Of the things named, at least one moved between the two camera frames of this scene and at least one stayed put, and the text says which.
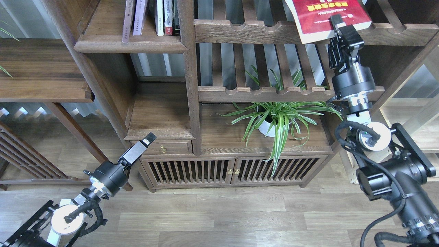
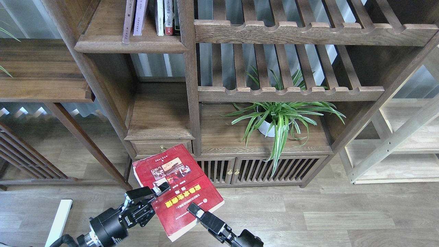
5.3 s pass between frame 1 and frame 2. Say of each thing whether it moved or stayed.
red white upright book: stayed
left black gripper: moved
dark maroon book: stayed
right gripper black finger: moved
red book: moved
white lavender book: stayed
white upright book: stayed
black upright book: stayed
